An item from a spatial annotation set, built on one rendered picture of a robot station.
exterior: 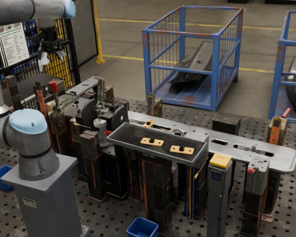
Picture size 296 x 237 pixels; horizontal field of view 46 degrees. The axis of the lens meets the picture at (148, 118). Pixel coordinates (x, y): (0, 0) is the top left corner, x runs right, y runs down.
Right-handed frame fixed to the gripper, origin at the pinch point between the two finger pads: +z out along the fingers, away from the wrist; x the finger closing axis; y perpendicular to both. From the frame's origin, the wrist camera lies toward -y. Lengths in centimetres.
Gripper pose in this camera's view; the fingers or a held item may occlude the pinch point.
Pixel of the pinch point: (51, 66)
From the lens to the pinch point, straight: 181.6
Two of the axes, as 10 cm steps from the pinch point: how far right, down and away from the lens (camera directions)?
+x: 4.9, -4.4, 7.5
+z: 0.5, 8.7, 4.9
